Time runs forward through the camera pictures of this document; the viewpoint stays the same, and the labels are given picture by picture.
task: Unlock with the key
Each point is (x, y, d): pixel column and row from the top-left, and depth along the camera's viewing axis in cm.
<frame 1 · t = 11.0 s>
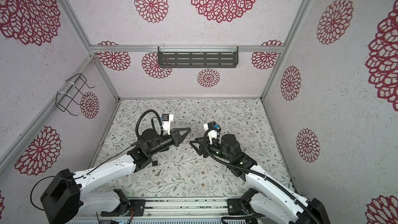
left hand: (190, 131, 72), fingers closed
right hand: (192, 139, 70), fingers open
silver key left: (158, 174, 86), on the table

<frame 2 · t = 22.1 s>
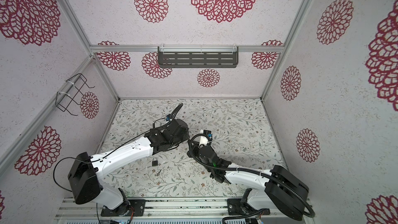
left hand: (187, 134, 81), fingers open
right hand: (186, 139, 78), fingers closed
the named things where they were.

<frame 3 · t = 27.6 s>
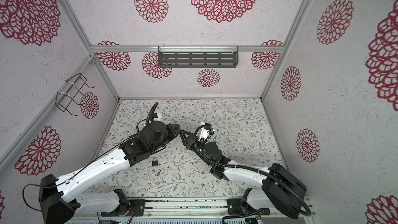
left hand: (178, 129, 75), fingers open
right hand: (179, 130, 71), fingers open
the named things where they were.

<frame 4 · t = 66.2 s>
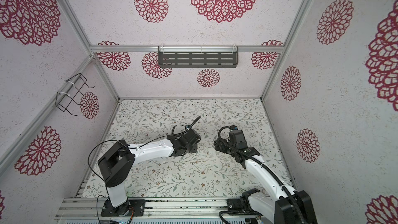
left hand: (193, 147, 90), fingers open
right hand: (219, 141, 85), fingers open
